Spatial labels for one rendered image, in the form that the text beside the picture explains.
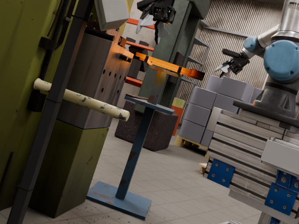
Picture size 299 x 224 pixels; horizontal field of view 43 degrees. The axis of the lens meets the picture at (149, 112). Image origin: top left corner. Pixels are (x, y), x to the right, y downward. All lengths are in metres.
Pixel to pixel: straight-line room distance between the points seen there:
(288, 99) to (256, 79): 8.61
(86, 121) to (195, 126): 4.45
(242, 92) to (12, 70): 4.68
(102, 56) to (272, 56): 0.89
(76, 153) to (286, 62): 1.10
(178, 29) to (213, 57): 5.74
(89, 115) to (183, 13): 3.23
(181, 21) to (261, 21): 5.68
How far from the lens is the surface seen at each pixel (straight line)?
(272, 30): 2.15
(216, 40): 10.67
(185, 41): 5.55
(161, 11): 1.47
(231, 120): 1.42
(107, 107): 1.59
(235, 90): 6.06
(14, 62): 1.73
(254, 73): 10.05
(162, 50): 4.86
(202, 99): 6.23
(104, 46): 1.87
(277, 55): 1.27
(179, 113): 7.52
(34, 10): 1.73
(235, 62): 2.35
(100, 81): 1.86
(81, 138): 1.90
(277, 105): 1.38
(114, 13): 1.30
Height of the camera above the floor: 0.77
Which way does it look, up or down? 4 degrees down
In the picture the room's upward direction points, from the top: 19 degrees clockwise
